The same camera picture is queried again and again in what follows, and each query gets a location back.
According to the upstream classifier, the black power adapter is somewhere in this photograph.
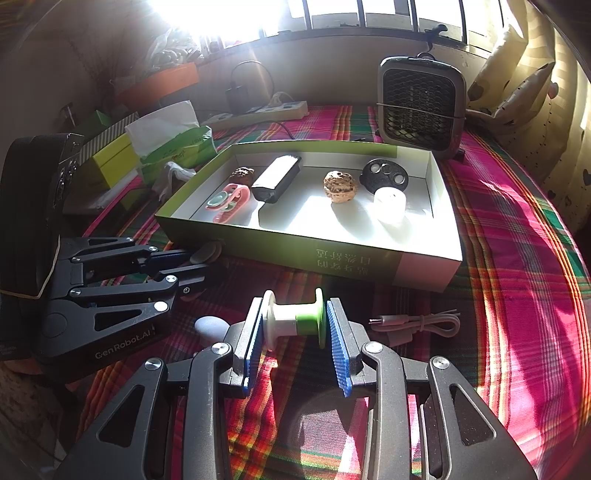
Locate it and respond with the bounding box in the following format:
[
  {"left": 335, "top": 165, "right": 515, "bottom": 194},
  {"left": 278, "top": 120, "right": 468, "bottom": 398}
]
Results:
[{"left": 225, "top": 83, "right": 245, "bottom": 112}]

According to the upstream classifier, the grey space heater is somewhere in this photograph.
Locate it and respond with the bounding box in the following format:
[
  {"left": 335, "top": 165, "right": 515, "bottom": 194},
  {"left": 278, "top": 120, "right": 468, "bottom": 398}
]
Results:
[{"left": 376, "top": 55, "right": 465, "bottom": 160}]

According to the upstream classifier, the light brown walnut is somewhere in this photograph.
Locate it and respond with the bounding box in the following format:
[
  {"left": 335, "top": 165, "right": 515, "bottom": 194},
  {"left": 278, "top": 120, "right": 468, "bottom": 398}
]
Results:
[{"left": 323, "top": 170, "right": 358, "bottom": 204}]

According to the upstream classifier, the clear plastic bag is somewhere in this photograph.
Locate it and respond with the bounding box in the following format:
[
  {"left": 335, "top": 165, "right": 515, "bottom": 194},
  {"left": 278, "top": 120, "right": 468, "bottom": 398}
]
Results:
[{"left": 148, "top": 30, "right": 204, "bottom": 70}]

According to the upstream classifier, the cream dotted pillow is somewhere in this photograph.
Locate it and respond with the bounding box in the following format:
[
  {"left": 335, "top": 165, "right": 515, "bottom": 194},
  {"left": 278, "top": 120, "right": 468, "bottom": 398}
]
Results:
[{"left": 489, "top": 62, "right": 557, "bottom": 134}]

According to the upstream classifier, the green paper bag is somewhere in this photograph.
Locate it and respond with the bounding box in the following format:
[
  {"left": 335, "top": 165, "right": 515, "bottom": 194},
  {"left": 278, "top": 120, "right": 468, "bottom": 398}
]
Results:
[{"left": 85, "top": 111, "right": 114, "bottom": 134}]

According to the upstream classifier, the pink clip with round lens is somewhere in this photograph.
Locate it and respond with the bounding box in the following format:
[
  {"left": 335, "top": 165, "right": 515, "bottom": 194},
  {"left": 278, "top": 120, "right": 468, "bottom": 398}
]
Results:
[{"left": 203, "top": 182, "right": 252, "bottom": 225}]

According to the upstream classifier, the green and white spool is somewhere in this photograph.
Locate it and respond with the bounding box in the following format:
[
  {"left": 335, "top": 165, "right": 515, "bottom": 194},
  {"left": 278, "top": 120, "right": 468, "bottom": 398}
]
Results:
[{"left": 261, "top": 288, "right": 331, "bottom": 348}]

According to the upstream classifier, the striped box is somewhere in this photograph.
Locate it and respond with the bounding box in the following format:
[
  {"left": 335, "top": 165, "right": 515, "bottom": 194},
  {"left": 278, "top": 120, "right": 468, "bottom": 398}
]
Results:
[{"left": 78, "top": 111, "right": 139, "bottom": 162}]

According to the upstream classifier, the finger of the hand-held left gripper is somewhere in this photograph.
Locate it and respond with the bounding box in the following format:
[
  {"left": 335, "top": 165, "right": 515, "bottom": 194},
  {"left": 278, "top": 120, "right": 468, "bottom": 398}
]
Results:
[
  {"left": 55, "top": 236, "right": 195, "bottom": 289},
  {"left": 65, "top": 270, "right": 208, "bottom": 335}
]

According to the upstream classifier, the cream heart-print curtain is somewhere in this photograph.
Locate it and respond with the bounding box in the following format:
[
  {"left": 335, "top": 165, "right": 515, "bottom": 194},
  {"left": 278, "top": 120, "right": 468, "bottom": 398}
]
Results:
[{"left": 503, "top": 0, "right": 591, "bottom": 241}]

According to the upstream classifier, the crumpled white plastic bag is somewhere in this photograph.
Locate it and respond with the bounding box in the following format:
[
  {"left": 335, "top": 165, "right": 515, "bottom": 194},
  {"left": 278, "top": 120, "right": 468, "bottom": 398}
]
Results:
[{"left": 152, "top": 164, "right": 197, "bottom": 201}]

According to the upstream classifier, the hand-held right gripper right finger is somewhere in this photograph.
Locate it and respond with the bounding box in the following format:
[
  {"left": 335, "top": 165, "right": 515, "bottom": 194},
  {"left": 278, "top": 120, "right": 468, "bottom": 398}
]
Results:
[{"left": 325, "top": 298, "right": 539, "bottom": 480}]

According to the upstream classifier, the pink charging cable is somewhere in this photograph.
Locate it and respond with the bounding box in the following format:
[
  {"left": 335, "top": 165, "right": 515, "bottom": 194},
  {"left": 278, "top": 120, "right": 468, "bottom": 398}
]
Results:
[{"left": 368, "top": 310, "right": 462, "bottom": 346}]

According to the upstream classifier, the green tissue pack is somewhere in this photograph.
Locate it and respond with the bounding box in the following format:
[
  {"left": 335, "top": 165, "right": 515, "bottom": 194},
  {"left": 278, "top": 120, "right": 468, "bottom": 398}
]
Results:
[{"left": 124, "top": 100, "right": 215, "bottom": 183}]

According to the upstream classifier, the grey egg-shaped object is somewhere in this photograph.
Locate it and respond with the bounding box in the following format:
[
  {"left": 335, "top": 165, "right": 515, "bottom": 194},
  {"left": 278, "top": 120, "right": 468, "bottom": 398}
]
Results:
[{"left": 194, "top": 315, "right": 232, "bottom": 344}]

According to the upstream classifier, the white power strip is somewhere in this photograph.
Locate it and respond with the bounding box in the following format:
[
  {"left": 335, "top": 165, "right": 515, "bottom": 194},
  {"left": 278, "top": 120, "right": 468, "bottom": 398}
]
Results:
[{"left": 198, "top": 100, "right": 309, "bottom": 132}]

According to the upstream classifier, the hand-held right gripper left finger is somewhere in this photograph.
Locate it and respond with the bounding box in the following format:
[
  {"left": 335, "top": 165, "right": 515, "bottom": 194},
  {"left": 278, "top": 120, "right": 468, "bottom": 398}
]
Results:
[{"left": 53, "top": 295, "right": 269, "bottom": 480}]

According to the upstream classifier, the shallow green cardboard box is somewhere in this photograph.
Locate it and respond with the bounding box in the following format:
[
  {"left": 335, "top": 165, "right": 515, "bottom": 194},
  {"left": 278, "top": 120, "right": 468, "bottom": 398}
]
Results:
[{"left": 154, "top": 141, "right": 464, "bottom": 294}]

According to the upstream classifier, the white round jar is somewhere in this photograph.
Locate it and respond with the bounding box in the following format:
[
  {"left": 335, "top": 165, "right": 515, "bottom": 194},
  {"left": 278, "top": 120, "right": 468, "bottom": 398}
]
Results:
[{"left": 372, "top": 187, "right": 407, "bottom": 225}]

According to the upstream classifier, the black lint brush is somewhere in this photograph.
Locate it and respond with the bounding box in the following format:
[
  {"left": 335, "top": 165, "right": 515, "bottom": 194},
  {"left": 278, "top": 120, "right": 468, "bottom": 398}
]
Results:
[{"left": 250, "top": 155, "right": 303, "bottom": 204}]

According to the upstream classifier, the black round disc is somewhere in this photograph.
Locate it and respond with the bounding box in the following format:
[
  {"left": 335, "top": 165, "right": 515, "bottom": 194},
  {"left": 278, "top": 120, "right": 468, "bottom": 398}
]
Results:
[{"left": 360, "top": 158, "right": 409, "bottom": 193}]

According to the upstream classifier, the orange box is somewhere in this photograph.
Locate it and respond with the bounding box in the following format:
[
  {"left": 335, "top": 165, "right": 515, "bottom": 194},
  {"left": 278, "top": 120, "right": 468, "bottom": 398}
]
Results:
[{"left": 117, "top": 62, "right": 199, "bottom": 109}]

